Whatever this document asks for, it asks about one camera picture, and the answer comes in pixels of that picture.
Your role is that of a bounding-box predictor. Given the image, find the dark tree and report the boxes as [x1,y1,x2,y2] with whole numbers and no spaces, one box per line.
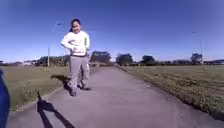
[139,54,157,66]
[115,52,134,67]
[190,52,203,65]

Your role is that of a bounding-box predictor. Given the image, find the grey asphalt path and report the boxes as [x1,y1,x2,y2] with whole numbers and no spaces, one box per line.
[5,66,224,128]

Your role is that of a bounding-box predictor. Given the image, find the person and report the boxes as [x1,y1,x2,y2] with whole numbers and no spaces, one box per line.
[60,17,92,98]

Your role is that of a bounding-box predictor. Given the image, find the row of trees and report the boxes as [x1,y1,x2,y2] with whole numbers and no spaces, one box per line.
[35,55,72,68]

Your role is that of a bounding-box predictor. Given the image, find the street lamp pole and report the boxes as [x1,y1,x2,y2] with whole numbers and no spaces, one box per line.
[46,20,62,68]
[191,31,204,65]

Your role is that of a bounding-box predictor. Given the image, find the dry grass field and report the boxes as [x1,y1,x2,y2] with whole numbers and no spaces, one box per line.
[117,63,224,116]
[0,65,101,114]

